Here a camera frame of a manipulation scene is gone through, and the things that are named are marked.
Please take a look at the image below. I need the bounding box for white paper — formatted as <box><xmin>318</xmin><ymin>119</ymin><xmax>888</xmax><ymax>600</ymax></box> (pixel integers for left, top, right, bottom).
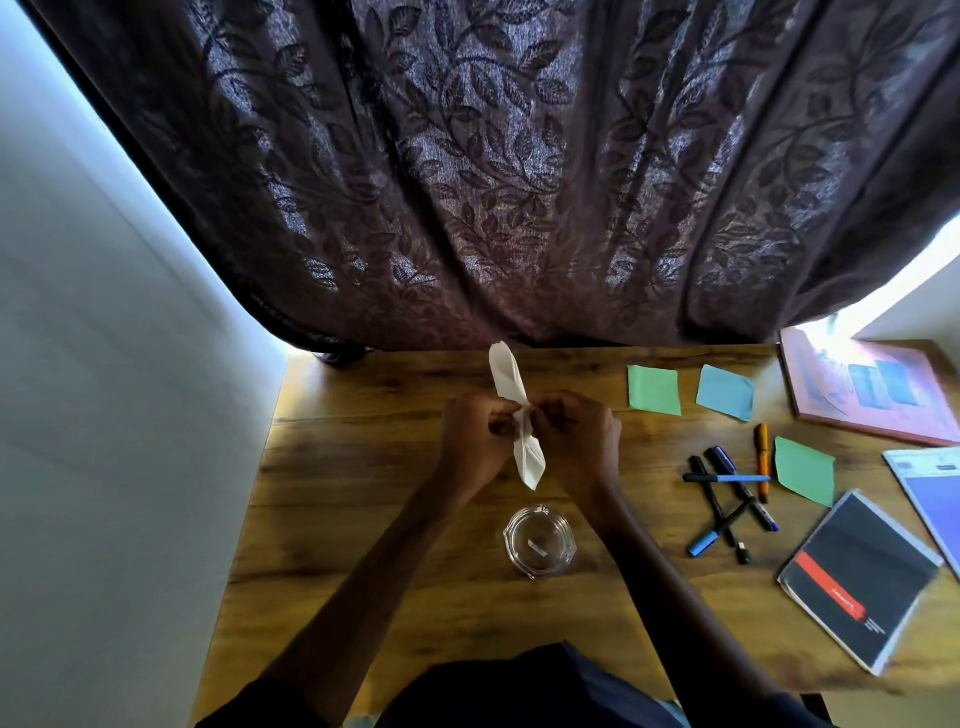
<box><xmin>489</xmin><ymin>341</ymin><xmax>547</xmax><ymax>492</ymax></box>

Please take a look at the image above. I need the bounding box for dark brown leaf-pattern curtain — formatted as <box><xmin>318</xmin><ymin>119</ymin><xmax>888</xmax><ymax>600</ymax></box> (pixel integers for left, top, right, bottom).
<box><xmin>18</xmin><ymin>0</ymin><xmax>960</xmax><ymax>369</ymax></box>

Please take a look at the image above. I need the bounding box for black notebook with red stripe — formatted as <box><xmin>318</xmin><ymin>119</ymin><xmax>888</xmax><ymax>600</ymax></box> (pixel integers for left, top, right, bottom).
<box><xmin>777</xmin><ymin>490</ymin><xmax>945</xmax><ymax>677</ymax></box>

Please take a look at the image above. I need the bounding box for black marker with blue cap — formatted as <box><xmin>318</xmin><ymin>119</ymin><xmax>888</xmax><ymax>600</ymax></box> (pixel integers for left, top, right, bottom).
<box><xmin>688</xmin><ymin>498</ymin><xmax>756</xmax><ymax>559</ymax></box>

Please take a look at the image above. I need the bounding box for person's left forearm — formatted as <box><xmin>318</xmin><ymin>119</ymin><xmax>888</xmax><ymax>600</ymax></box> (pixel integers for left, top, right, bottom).
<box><xmin>255</xmin><ymin>480</ymin><xmax>481</xmax><ymax>728</ymax></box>

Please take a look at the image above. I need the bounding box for person's left hand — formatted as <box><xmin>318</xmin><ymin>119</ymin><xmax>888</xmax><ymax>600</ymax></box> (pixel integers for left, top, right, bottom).
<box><xmin>437</xmin><ymin>393</ymin><xmax>537</xmax><ymax>500</ymax></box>

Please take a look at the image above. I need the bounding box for pink book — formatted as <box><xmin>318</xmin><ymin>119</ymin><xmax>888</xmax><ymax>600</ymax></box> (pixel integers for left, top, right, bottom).
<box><xmin>778</xmin><ymin>326</ymin><xmax>960</xmax><ymax>448</ymax></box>

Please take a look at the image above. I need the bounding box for dark blue marker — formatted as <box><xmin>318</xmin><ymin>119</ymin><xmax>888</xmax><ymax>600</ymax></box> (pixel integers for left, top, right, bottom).
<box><xmin>706</xmin><ymin>446</ymin><xmax>781</xmax><ymax>534</ymax></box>

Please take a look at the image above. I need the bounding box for green square paper sheet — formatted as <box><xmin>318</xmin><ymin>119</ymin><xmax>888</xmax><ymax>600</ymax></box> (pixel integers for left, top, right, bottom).
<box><xmin>627</xmin><ymin>365</ymin><xmax>683</xmax><ymax>417</ymax></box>
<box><xmin>774</xmin><ymin>436</ymin><xmax>837</xmax><ymax>509</ymax></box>

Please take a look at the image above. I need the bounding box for person's right forearm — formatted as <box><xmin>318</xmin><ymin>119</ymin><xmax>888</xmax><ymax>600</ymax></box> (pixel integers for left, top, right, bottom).
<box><xmin>571</xmin><ymin>483</ymin><xmax>785</xmax><ymax>728</ymax></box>

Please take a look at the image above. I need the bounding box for orange pen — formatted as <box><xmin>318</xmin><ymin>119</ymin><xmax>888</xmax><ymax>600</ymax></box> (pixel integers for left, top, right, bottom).
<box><xmin>754</xmin><ymin>423</ymin><xmax>772</xmax><ymax>504</ymax></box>

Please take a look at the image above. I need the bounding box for person's right hand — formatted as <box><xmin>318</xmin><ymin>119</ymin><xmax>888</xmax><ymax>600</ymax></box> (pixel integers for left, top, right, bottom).
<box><xmin>528</xmin><ymin>390</ymin><xmax>624</xmax><ymax>501</ymax></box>

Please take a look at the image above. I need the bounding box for blue square paper sheet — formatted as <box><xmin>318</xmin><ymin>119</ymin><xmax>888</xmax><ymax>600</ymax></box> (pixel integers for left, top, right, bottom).
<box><xmin>696</xmin><ymin>365</ymin><xmax>756</xmax><ymax>423</ymax></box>

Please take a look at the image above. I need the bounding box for person's dark shirt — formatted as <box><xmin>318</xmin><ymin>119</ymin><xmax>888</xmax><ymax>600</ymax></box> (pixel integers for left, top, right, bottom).
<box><xmin>196</xmin><ymin>642</ymin><xmax>834</xmax><ymax>728</ymax></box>

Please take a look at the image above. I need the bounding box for clear glass jar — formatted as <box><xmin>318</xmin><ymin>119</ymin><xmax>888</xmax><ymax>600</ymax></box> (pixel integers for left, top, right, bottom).
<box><xmin>503</xmin><ymin>504</ymin><xmax>578</xmax><ymax>580</ymax></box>

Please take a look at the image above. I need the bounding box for blue and white notebook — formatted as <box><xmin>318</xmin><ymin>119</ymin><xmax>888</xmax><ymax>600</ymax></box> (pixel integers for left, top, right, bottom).
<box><xmin>882</xmin><ymin>447</ymin><xmax>960</xmax><ymax>579</ymax></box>

